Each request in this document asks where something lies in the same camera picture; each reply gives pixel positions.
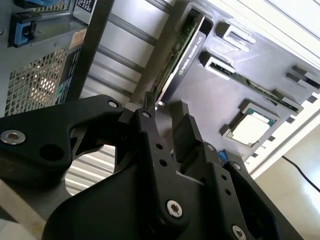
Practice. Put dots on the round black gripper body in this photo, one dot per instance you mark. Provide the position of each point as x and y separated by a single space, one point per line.
107 212

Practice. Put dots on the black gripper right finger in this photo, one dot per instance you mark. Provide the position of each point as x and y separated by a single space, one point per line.
232 210

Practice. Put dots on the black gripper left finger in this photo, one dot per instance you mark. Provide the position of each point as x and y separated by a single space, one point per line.
75 115

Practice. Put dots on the black Nvidia graphics card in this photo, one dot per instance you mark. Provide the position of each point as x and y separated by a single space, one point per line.
190 53

